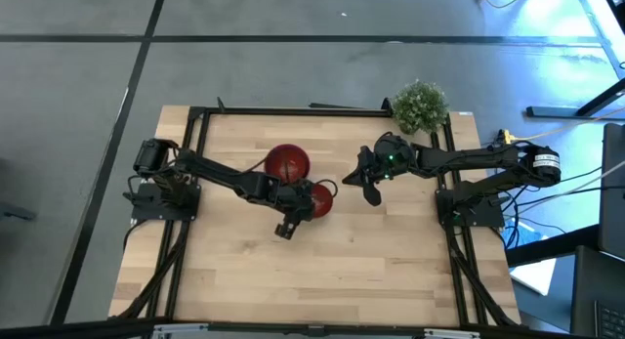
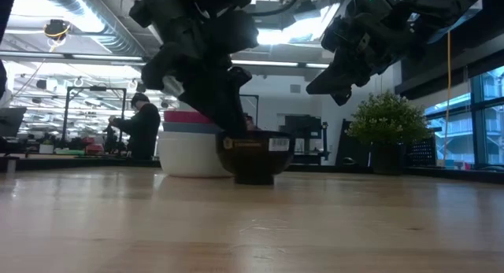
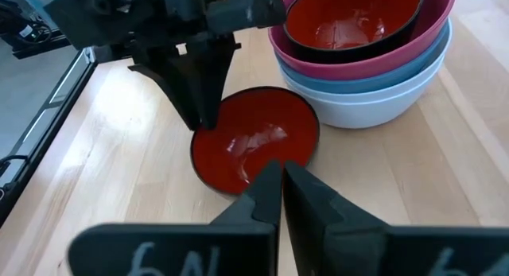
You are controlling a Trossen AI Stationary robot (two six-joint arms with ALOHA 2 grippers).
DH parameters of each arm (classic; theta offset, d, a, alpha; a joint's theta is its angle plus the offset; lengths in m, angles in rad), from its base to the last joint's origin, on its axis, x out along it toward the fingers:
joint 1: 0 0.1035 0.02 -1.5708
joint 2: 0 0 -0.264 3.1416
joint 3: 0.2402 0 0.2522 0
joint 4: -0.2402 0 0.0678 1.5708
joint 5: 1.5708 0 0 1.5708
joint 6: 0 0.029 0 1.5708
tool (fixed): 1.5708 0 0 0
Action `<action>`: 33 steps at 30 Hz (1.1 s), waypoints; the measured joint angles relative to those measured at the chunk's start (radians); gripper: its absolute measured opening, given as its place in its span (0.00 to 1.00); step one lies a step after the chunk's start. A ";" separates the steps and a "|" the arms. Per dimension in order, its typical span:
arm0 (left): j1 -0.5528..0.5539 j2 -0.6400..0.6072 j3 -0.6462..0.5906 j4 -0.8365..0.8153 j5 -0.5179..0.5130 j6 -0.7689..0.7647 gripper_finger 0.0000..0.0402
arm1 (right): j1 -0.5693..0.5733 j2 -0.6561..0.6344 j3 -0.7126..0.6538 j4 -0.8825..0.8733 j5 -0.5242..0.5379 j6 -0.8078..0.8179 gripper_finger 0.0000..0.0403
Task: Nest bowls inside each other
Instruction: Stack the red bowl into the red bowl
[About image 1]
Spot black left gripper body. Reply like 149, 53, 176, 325
272, 176, 317, 224

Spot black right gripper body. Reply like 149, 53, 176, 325
371, 132, 417, 182

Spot green potted plant black pot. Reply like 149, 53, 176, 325
391, 78, 450, 137

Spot black gantry bar silver brackets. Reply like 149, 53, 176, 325
0, 317, 625, 339

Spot blue cloth item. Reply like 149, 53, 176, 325
512, 220, 543, 250

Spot black desk with flat foot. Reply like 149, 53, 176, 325
525, 77, 625, 119

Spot dark side desk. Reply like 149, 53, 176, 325
505, 224, 602, 268

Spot white paper sheet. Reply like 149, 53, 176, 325
510, 256, 558, 297

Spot black monitor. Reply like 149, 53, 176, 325
599, 122, 625, 260

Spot black laptop with keyboard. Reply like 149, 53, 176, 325
569, 244, 625, 338

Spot black long frame rail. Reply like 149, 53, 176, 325
187, 106, 395, 118

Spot yellow plug with tan cable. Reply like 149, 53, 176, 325
496, 104, 625, 146

